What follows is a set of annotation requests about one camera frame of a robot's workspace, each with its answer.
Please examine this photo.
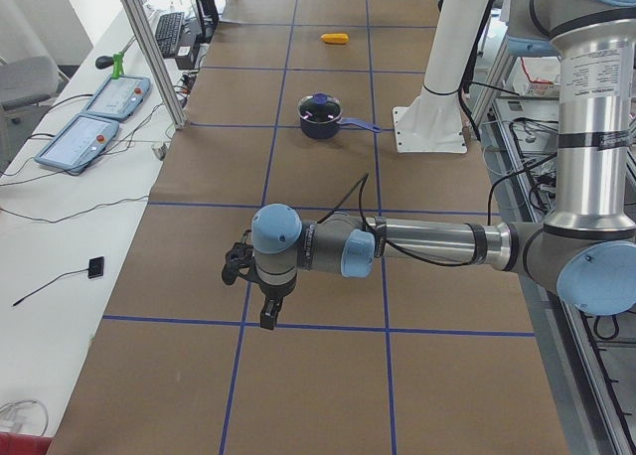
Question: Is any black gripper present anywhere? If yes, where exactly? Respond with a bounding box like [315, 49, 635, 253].
[258, 278, 294, 330]

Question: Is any blue saucepan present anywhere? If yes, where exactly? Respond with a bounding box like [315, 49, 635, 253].
[297, 92, 382, 140]

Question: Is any glass lid blue knob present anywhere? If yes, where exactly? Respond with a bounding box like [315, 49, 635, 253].
[297, 92, 342, 123]

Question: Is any yellow corn cob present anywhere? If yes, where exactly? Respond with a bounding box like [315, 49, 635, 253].
[321, 33, 350, 46]

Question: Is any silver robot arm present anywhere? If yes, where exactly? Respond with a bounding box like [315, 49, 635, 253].
[248, 0, 635, 330]

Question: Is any small black square sensor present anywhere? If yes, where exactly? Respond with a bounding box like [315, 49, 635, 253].
[87, 256, 105, 279]

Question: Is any near teach pendant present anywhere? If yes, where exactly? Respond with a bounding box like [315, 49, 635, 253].
[34, 113, 119, 175]

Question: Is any teach pendant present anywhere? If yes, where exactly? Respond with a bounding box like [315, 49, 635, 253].
[34, 113, 119, 175]
[83, 75, 151, 122]

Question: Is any far teach pendant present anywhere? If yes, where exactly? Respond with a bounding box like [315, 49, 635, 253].
[83, 75, 151, 122]

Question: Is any black keyboard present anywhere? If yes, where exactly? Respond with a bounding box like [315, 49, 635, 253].
[155, 12, 185, 58]

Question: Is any grey office chair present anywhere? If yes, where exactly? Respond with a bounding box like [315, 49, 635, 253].
[1, 56, 70, 151]

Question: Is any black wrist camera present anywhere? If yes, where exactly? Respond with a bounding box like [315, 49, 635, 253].
[221, 229, 257, 286]

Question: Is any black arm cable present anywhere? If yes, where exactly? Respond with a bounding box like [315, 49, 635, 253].
[317, 173, 478, 267]

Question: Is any white pedestal column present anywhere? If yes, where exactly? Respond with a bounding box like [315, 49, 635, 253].
[393, 0, 490, 154]

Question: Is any white cable bundle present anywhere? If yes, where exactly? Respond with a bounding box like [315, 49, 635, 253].
[0, 398, 51, 437]

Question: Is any green handled tool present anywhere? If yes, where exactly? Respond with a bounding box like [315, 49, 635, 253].
[94, 37, 136, 79]

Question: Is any aluminium frame post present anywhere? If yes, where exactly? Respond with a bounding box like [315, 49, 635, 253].
[120, 0, 186, 130]

